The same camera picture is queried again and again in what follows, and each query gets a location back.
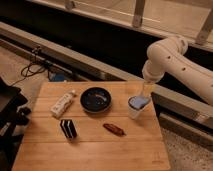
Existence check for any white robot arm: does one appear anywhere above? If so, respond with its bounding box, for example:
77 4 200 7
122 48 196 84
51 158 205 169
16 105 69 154
142 35 213 106

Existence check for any black and white striped eraser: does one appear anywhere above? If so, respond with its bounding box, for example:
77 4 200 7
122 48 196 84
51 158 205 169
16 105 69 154
60 119 77 139

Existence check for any blue sponge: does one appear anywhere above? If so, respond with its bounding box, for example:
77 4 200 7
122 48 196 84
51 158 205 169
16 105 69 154
128 96 150 110

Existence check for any white cup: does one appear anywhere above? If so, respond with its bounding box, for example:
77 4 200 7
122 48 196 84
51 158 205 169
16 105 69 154
128 103 144 119

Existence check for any dark blue bowl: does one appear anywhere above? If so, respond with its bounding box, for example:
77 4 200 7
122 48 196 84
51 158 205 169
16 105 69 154
80 87 112 113

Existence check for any wooden board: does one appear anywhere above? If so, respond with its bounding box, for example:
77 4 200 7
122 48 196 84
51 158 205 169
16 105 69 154
12 81 170 171

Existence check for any brown chocolate bar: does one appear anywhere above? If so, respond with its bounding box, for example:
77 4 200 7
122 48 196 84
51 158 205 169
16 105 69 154
103 123 125 136

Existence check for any blue object behind table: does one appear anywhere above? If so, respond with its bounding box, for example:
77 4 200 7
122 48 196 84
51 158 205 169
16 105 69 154
50 73 65 82

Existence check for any white tube package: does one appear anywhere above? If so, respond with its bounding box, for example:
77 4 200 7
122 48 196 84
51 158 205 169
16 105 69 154
51 90 76 118

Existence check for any black equipment on left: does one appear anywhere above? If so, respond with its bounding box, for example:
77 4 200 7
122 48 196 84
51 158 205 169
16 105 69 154
0 77 31 171

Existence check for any black cable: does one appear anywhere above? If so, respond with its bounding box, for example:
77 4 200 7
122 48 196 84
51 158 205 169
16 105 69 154
9 46 54 87

